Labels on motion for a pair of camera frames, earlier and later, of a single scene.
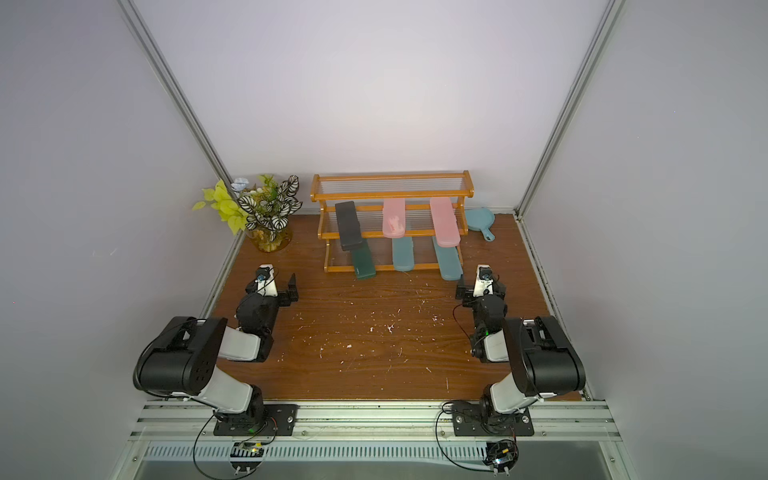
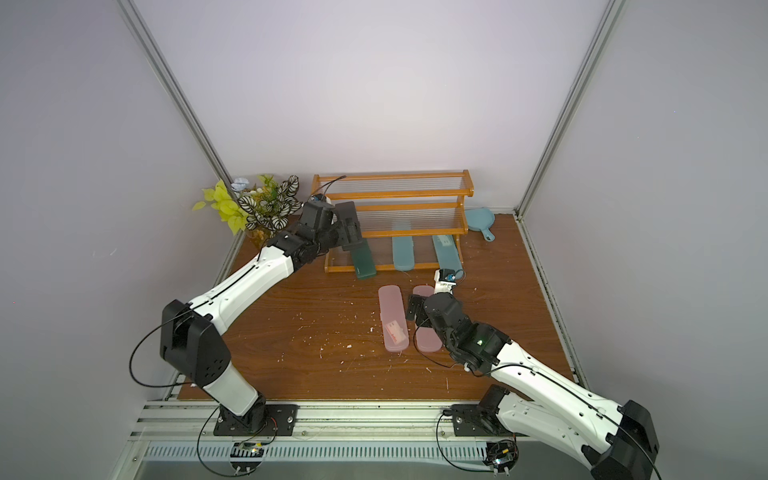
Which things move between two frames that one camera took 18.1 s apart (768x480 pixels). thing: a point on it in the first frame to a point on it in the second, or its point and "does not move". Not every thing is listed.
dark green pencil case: x=363 y=260 does not move
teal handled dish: x=481 y=220 does not move
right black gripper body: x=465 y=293 to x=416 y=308
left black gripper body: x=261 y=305 to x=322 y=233
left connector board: x=246 y=457 does not move
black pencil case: x=349 y=225 does not move
